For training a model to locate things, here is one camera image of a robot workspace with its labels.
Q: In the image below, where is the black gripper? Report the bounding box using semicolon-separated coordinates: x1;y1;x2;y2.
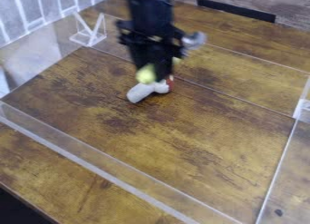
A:
117;0;186;82

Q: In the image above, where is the red white toy mushroom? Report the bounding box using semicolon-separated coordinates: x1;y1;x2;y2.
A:
126;75;176;103

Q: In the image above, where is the clear acrylic front barrier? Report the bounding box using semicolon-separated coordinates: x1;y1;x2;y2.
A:
0;101;242;224

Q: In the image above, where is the clear acrylic barrier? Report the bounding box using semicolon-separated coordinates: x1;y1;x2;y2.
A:
256;77;310;224
0;101;242;224

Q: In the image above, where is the clear acrylic right barrier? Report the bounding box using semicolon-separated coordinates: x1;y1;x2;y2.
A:
256;77;310;224

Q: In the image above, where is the clear acrylic corner bracket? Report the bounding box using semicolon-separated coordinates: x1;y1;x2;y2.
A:
70;13;109;47

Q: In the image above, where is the black strip on wall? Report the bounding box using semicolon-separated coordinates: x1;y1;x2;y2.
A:
197;0;277;23

